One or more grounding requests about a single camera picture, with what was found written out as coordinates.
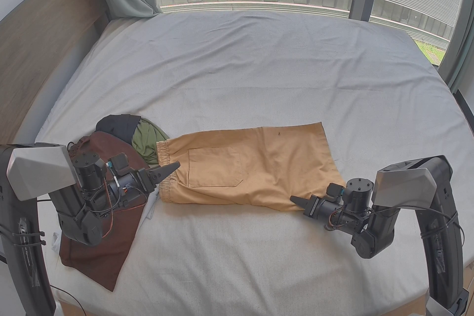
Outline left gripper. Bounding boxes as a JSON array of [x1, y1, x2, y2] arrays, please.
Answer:
[[112, 161, 181, 203]]

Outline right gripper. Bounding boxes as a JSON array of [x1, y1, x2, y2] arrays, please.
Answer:
[[304, 196, 347, 230]]

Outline tan shorts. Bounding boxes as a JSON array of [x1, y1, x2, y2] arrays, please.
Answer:
[[156, 121, 347, 212]]

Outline white garment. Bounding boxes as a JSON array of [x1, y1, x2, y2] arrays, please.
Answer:
[[139, 190, 161, 220]]

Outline green garment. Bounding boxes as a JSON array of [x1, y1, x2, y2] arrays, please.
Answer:
[[131, 118, 171, 165]]

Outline black garment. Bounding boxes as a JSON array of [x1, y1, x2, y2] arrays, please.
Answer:
[[96, 115, 143, 145]]

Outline brown shorts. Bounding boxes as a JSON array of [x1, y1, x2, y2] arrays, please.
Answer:
[[59, 131, 149, 292]]

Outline bed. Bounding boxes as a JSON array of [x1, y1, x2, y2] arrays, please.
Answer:
[[0, 0, 473, 316]]

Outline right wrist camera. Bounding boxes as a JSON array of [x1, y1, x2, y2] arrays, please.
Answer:
[[326, 183, 347, 201]]

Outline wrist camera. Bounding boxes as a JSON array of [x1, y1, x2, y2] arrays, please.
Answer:
[[108, 153, 130, 176], [326, 183, 347, 201]]

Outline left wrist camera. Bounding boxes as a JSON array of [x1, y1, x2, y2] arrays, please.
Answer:
[[108, 153, 130, 176]]

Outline black cable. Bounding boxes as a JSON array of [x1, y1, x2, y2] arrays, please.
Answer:
[[51, 285, 88, 316]]

